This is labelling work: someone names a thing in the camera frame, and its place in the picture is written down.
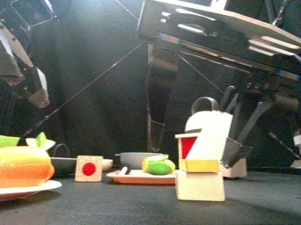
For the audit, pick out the red dot sushi block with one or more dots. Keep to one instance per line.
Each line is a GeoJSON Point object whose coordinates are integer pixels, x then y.
{"type": "Point", "coordinates": [89, 168]}

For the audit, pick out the white toy block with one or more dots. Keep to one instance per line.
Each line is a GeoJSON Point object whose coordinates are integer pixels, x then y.
{"type": "Point", "coordinates": [237, 171]}

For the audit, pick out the yellow wooden block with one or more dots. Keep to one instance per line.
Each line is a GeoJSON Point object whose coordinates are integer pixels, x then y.
{"type": "Point", "coordinates": [200, 165]}

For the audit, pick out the red panel wooden box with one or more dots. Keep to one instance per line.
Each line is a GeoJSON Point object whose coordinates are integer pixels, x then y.
{"type": "Point", "coordinates": [188, 146]}

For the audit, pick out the pale wooden block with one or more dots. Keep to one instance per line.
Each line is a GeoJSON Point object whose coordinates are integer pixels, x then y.
{"type": "Point", "coordinates": [200, 186]}

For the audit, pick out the white object at table edge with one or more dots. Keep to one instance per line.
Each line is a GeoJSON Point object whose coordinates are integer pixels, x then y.
{"type": "Point", "coordinates": [298, 146]}

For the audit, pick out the pale green star leaf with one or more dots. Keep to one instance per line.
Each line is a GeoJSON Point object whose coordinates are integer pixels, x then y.
{"type": "Point", "coordinates": [41, 141]}

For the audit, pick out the green toy leaf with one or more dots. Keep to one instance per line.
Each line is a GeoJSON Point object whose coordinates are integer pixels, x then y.
{"type": "Point", "coordinates": [7, 141]}

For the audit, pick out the grey toy pot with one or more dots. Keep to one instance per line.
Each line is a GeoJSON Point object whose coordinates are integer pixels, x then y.
{"type": "Point", "coordinates": [133, 160]}

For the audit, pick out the orange yellow toy fruit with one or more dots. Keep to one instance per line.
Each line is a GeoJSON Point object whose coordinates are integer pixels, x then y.
{"type": "Point", "coordinates": [23, 167]}

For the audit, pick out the white orange rimmed tray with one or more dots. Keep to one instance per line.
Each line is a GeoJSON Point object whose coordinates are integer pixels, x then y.
{"type": "Point", "coordinates": [137, 177]}

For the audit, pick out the black toy pan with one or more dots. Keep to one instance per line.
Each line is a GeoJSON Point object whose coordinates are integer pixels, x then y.
{"type": "Point", "coordinates": [65, 166]}

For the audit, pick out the small black toy piece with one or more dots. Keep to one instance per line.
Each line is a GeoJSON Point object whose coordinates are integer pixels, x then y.
{"type": "Point", "coordinates": [125, 170]}

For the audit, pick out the small white bowl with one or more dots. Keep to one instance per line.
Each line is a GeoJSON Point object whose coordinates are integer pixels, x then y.
{"type": "Point", "coordinates": [108, 164]}

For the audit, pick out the white plate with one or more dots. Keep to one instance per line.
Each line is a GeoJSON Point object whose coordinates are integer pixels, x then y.
{"type": "Point", "coordinates": [23, 190]}

